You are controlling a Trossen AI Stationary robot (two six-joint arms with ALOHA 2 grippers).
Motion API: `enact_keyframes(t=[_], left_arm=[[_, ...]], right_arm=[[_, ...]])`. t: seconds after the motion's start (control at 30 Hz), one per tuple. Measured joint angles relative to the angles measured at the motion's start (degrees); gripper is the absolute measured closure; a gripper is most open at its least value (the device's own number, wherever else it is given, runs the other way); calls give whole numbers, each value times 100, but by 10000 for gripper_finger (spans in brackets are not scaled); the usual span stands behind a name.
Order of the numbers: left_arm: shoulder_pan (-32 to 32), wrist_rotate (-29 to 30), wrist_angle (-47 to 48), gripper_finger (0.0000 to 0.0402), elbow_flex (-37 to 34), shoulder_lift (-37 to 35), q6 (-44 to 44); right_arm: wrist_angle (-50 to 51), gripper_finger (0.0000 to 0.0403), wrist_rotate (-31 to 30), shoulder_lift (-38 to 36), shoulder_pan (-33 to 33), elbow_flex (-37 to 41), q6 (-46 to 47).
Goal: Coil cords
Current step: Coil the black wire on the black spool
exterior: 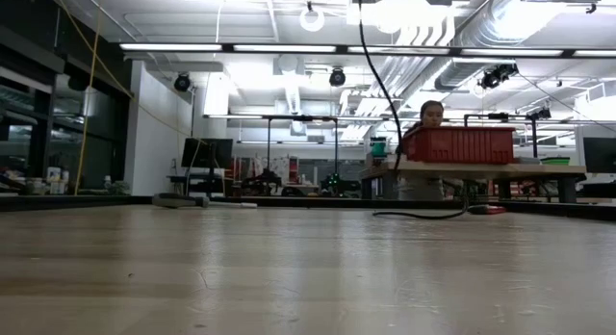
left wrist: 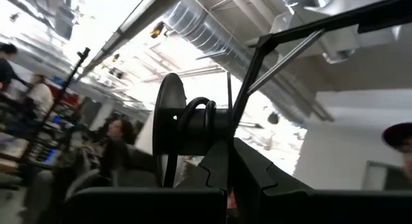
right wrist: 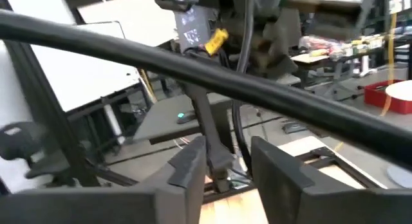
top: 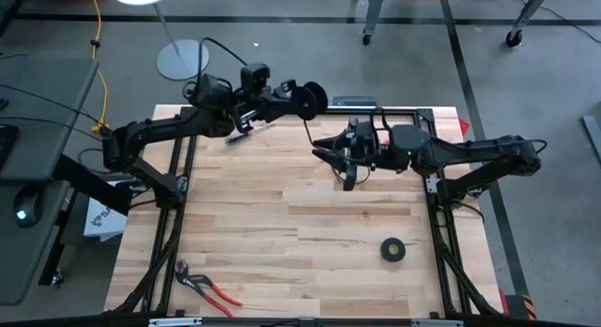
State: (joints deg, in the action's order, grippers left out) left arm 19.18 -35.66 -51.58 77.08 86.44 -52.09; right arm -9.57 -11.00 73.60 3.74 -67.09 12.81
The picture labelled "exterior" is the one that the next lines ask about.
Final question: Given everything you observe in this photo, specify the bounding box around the black cord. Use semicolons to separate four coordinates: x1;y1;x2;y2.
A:
357;0;471;220

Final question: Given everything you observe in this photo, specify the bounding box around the black robot with green light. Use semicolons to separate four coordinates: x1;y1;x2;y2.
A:
320;172;362;197

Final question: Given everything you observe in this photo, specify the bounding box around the black monitor on stand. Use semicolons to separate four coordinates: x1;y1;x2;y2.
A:
180;137;235;196

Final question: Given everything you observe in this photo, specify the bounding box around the dark desk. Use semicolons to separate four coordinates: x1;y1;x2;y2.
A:
166;173;242;197

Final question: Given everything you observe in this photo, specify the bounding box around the person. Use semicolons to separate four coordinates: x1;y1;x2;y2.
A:
397;99;447;201

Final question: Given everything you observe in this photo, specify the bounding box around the red plastic bin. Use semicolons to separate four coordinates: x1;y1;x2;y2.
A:
401;125;516;166

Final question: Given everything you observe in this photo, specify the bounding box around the wooden table with grey legs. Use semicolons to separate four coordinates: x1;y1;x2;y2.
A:
359;154;589;204

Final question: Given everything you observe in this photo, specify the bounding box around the white labelled jar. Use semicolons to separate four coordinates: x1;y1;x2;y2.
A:
46;167;63;195

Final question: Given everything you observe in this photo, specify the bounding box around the black metal gantry frame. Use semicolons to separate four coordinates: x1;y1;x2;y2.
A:
266;114;339;182

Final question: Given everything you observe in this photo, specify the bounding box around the grey handled screwdriver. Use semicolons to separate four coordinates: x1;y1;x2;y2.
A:
151;192;259;210

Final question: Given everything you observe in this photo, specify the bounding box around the white cable ring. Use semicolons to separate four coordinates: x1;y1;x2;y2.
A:
298;5;326;33

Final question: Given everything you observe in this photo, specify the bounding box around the small red handled tool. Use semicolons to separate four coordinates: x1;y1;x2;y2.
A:
467;204;507;216

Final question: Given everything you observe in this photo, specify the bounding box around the black ceiling camera rig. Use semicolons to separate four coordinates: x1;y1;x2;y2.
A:
478;63;520;90

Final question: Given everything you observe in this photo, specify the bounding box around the silver ventilation duct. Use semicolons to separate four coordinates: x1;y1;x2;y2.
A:
435;0;530;91

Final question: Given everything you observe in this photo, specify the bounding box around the yellow cable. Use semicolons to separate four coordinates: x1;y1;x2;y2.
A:
51;0;227;196

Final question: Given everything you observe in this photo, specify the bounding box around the black camera stand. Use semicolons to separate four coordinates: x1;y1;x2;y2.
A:
526;106;552;158

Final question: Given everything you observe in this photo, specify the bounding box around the black aluminium table frame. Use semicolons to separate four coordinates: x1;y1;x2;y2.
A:
0;193;616;223

